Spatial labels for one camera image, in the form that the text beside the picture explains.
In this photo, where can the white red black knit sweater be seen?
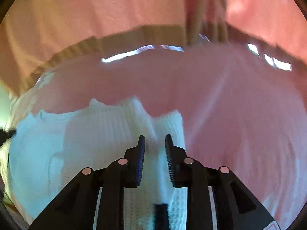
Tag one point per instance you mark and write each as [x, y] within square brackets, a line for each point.
[49, 150]

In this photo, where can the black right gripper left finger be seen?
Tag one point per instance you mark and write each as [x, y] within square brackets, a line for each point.
[95, 197]

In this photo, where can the pink curtain with tan hem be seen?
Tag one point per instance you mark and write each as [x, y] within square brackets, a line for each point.
[37, 35]

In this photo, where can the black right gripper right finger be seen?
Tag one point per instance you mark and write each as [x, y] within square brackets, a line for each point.
[216, 198]

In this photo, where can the pink patterned bed blanket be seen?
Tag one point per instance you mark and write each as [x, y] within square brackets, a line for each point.
[237, 111]

